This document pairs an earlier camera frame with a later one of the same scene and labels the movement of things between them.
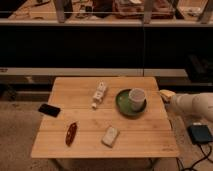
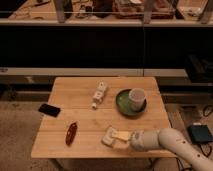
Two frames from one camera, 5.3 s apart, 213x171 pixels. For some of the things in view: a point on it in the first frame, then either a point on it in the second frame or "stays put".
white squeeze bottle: (101, 89) stays put
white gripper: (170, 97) to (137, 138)
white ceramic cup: (137, 98) stays put
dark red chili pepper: (71, 134) stays put
